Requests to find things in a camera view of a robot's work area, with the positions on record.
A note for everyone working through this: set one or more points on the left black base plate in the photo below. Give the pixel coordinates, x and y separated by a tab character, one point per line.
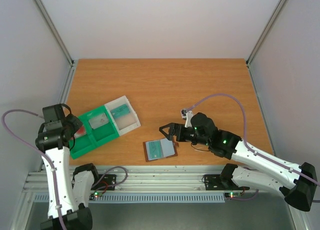
107	183

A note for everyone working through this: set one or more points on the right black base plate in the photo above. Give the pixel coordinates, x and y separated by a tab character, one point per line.
212	182

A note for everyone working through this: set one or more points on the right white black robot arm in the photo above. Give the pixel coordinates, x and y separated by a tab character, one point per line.
295	183

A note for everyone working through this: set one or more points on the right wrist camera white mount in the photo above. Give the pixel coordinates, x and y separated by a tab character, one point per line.
187	115

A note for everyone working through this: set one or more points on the slotted grey cable duct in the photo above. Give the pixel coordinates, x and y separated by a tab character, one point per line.
137	198

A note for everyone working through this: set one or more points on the aluminium front rail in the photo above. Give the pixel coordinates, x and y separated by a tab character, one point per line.
144	179

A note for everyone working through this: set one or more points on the aluminium frame post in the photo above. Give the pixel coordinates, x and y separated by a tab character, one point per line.
49	22
266	30

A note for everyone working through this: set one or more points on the right aluminium frame post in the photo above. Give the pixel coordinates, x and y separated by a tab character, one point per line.
266	30

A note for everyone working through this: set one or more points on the left small circuit board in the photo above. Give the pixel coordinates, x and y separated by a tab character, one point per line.
95	196

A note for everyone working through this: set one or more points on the grey card in green tray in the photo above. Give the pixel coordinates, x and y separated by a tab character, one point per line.
98	121

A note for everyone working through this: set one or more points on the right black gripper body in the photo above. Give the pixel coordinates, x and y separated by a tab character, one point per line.
175	132

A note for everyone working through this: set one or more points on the small circuit board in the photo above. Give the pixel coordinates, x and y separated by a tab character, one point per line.
95	196
232	195

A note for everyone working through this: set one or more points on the left aluminium frame post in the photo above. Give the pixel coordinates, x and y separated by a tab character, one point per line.
49	22

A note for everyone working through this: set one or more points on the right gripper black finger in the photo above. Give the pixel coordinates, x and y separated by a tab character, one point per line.
174	128
167	131

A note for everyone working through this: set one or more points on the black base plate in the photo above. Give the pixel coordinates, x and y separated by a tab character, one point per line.
212	182
107	183

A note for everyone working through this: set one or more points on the right small circuit board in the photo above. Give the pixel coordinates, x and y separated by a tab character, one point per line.
232	195

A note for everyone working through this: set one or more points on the green plastic organizer tray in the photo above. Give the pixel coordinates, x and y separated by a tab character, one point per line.
94	138

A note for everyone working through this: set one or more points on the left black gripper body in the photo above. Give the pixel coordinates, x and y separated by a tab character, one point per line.
77	123

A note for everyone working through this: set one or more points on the brown leather card holder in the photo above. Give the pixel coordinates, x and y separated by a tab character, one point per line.
169	149

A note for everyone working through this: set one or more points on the teal card in white tray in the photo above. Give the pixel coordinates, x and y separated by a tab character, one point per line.
120	111

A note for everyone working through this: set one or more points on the white translucent tray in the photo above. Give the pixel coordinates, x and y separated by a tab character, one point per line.
126	123

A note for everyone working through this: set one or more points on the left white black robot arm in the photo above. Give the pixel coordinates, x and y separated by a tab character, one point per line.
68	192

